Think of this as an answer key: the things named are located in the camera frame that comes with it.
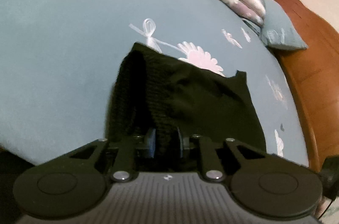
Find black drawstring pants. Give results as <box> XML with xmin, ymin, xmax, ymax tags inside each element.
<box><xmin>106</xmin><ymin>43</ymin><xmax>266</xmax><ymax>166</ymax></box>

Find wooden headboard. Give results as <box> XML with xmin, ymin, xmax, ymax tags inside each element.
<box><xmin>275</xmin><ymin>0</ymin><xmax>338</xmax><ymax>171</ymax></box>

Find teal pillow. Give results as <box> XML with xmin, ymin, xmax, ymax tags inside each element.
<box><xmin>242</xmin><ymin>0</ymin><xmax>309</xmax><ymax>51</ymax></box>

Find teal patterned bed sheet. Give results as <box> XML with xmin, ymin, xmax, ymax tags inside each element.
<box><xmin>1</xmin><ymin>0</ymin><xmax>308</xmax><ymax>165</ymax></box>

